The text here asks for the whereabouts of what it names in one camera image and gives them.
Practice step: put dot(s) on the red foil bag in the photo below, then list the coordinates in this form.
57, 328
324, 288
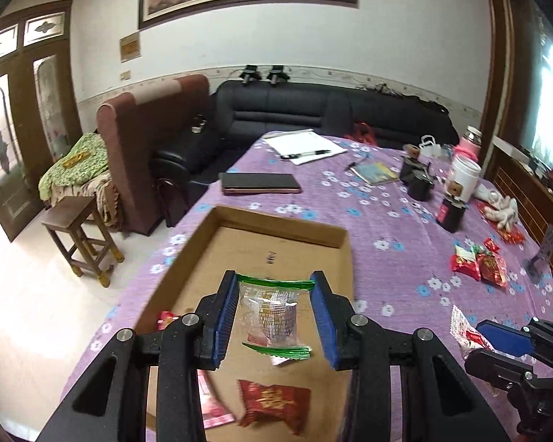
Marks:
513, 237

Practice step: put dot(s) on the black clamp on sofa right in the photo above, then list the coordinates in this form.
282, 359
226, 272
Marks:
277, 75

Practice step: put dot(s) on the red candy wrapper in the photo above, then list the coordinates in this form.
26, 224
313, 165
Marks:
267, 403

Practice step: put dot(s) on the cream white snack pack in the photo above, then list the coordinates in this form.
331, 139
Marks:
464, 254

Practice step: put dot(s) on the white paper notebook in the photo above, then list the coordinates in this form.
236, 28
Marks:
284, 143

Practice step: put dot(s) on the black clamp on sofa left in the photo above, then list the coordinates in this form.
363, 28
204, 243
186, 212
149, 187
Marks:
250, 74

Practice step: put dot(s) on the red bag on sofa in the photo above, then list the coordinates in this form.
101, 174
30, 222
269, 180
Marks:
362, 133

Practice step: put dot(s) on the small green booklet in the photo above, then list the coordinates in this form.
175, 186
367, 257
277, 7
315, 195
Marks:
374, 174

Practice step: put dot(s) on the black phone stand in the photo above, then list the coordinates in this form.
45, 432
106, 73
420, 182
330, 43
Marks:
535, 266

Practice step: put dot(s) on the clear green edged snack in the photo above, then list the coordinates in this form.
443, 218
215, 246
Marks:
269, 317

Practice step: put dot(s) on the white plastic bag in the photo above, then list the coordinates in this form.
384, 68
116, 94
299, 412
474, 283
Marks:
430, 148

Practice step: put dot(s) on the rear black jar with cork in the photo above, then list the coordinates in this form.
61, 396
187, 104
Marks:
411, 163

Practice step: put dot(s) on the wooden stool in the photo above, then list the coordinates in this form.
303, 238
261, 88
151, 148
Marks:
65, 225

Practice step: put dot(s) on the small wall plaque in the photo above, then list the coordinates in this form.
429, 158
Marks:
129, 47

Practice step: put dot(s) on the green floral blanket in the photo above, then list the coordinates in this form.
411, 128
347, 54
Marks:
87, 159

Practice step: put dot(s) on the black clamp on sofa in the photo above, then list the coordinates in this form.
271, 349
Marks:
277, 75
250, 74

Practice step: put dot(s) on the large dark red snack pack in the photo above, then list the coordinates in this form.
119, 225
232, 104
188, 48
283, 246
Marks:
493, 269

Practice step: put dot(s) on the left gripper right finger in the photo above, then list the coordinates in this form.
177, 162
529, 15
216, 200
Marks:
438, 399

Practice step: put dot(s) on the green candy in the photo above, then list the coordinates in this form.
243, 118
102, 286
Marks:
480, 250

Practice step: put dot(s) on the pink thermos bottle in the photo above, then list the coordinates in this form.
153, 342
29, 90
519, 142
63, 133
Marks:
470, 144

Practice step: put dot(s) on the wooden glass door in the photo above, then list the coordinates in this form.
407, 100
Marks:
39, 121

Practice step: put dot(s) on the brown armchair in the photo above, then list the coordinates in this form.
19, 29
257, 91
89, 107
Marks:
135, 123

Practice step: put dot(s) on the pink long snack pack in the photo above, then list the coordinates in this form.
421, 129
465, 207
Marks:
214, 413

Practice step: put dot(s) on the red rectangular snack pack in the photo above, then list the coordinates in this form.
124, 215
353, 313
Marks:
458, 264

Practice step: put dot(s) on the white plastic jar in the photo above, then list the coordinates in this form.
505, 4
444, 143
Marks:
466, 172

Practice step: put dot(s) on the white cotton gloves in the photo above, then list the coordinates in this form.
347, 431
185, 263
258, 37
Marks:
503, 210

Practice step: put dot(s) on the cardboard box tray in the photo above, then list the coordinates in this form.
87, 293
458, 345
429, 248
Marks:
263, 246

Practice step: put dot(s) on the wooden cabinet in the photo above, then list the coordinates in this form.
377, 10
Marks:
535, 203

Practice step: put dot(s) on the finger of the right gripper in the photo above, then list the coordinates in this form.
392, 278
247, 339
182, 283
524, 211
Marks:
500, 372
505, 339

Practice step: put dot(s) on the small red candy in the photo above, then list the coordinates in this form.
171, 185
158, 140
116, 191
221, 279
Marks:
491, 245

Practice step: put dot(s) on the purple floral tablecloth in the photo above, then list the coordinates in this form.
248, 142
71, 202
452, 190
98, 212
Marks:
400, 254

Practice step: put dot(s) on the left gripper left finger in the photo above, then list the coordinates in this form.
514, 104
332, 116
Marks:
108, 401

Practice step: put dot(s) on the white red snack pack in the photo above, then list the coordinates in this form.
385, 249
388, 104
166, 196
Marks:
465, 335

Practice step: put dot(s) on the black leather sofa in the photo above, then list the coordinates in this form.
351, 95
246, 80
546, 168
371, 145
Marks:
236, 116

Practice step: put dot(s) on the black pen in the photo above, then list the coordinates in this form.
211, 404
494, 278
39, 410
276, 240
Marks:
290, 157

